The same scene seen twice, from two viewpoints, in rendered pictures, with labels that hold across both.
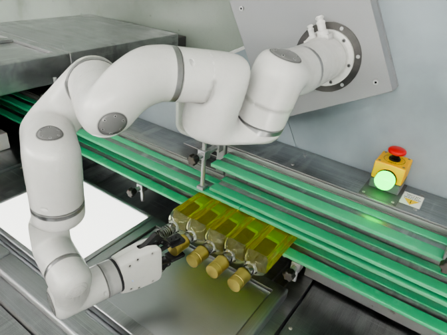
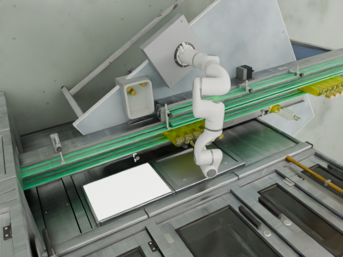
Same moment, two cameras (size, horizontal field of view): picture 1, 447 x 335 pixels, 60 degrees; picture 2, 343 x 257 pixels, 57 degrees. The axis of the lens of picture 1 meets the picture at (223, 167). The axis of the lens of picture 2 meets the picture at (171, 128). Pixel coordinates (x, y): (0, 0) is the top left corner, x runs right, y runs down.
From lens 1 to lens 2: 1.54 m
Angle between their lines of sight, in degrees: 50
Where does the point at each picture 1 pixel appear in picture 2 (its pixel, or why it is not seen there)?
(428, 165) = not seen: hidden behind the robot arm
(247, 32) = (153, 58)
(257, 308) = (217, 146)
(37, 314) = (188, 202)
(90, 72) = (212, 79)
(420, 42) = (203, 38)
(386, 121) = not seen: hidden behind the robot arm
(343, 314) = (225, 133)
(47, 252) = (206, 153)
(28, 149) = (220, 107)
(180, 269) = (188, 159)
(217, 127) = not seen: hidden behind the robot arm
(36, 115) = (203, 102)
